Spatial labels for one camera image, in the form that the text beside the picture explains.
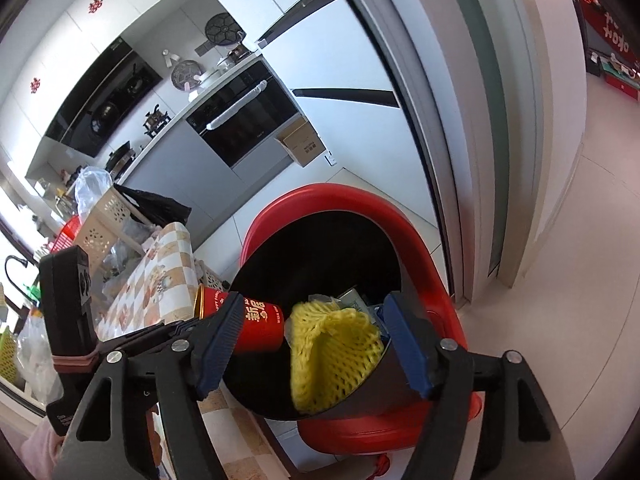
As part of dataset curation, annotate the red plastic stool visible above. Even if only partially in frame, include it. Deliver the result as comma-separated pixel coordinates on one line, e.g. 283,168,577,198
240,184,483,456

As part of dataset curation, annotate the black cooking pot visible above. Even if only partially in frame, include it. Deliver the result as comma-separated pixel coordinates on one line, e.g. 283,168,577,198
142,105,172,136

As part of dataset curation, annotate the white refrigerator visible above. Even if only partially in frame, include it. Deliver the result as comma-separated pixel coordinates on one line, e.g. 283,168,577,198
250,0,451,233

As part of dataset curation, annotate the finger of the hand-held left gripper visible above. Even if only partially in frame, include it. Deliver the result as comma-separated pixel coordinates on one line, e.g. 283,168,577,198
97,320,201,357

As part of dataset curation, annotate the checked tablecloth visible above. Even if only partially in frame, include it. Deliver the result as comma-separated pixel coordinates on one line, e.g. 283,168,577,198
95,222,301,480

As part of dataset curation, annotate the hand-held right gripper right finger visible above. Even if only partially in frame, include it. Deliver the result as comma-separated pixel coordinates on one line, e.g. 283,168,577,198
384,291,573,480

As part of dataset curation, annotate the person's left forearm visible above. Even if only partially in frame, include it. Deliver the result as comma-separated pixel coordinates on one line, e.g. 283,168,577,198
20,415,68,480

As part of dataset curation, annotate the beige plastic chair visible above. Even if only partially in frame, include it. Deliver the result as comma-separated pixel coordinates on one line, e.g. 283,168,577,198
75,185,166,281

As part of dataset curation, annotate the round grey rack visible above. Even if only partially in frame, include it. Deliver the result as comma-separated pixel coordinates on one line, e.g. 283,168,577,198
171,60,201,92

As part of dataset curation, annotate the cardboard box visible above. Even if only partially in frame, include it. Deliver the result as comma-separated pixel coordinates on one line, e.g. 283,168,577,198
274,117,328,167

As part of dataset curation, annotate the bundle of clear plastic bags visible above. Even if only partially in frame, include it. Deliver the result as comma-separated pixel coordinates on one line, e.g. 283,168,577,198
15,310,66,406

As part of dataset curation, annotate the black range hood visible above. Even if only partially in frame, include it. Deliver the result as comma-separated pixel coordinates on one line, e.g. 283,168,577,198
44,37,163,158

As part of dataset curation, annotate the black trash bin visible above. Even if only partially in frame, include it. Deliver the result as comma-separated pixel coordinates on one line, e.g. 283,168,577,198
220,212,436,418

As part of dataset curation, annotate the yellow foam fruit net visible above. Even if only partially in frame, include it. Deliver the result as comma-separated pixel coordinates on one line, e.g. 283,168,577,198
289,295,385,415

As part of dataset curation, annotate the clear plastic bag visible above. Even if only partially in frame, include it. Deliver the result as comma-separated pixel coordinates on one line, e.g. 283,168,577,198
74,166,115,221

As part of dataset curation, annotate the green plastic basket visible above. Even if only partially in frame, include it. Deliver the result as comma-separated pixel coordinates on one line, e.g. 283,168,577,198
0,325,26,386

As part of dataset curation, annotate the red plastic basket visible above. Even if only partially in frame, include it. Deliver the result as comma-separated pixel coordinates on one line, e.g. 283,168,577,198
50,217,82,253

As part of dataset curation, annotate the red banner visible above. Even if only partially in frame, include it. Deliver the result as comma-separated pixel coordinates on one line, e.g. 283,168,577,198
565,0,640,101

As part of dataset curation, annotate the black jacket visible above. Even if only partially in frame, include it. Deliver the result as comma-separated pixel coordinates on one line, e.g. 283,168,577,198
114,185,192,226

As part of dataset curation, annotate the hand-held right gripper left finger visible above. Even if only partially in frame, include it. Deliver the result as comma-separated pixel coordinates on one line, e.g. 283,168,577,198
50,291,245,480

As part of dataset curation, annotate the black kitchen faucet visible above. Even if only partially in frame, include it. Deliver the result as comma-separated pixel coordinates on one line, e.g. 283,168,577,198
5,255,41,306

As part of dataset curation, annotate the white milk carton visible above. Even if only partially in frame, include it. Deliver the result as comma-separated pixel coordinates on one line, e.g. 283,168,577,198
336,287,372,312

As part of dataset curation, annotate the black built-in oven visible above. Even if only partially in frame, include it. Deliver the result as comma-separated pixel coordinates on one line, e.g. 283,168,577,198
185,57,311,168

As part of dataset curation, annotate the red paper cup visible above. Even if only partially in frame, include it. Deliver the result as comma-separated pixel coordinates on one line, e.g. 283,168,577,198
194,284,285,356

